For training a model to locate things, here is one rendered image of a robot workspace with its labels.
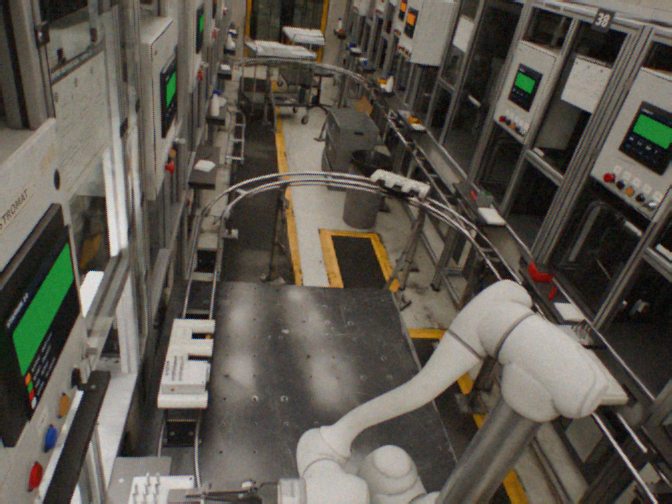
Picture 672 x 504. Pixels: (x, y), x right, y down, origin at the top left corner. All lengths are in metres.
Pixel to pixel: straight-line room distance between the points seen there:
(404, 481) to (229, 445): 0.60
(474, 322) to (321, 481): 0.50
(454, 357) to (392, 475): 0.43
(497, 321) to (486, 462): 0.32
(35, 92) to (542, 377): 0.97
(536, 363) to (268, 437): 1.00
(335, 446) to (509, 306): 0.55
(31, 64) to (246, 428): 1.33
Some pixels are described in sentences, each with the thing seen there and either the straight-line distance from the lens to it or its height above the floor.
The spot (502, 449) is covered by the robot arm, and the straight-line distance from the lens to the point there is 1.20.
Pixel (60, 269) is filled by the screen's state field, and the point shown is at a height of 1.67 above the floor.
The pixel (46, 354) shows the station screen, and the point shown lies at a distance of 0.75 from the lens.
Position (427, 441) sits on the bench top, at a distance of 1.88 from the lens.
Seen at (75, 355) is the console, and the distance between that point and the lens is 0.96.
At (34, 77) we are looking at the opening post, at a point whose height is 1.89.
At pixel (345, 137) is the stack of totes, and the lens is 4.79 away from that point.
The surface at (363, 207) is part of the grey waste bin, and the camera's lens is 4.26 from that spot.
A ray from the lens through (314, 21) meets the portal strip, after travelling 9.37.
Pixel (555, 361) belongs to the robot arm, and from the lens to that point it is 1.07.
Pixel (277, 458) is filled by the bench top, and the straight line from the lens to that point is 1.72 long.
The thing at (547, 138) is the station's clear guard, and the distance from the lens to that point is 2.80.
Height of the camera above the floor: 2.10
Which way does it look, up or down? 32 degrees down
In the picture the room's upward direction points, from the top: 11 degrees clockwise
